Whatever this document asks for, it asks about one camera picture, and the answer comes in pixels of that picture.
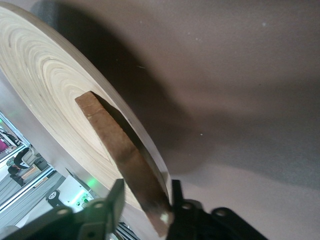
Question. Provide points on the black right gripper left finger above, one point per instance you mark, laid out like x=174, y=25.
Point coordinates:
x=105, y=215

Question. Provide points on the round wooden plate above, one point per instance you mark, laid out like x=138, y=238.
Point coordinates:
x=50, y=82

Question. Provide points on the brown bread slice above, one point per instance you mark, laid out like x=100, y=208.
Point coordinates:
x=120, y=145

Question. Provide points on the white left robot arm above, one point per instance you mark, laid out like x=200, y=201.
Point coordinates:
x=67, y=197

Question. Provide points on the distant person in dark clothes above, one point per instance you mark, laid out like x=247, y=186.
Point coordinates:
x=18, y=160

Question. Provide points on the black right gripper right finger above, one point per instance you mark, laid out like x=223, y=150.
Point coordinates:
x=185, y=220

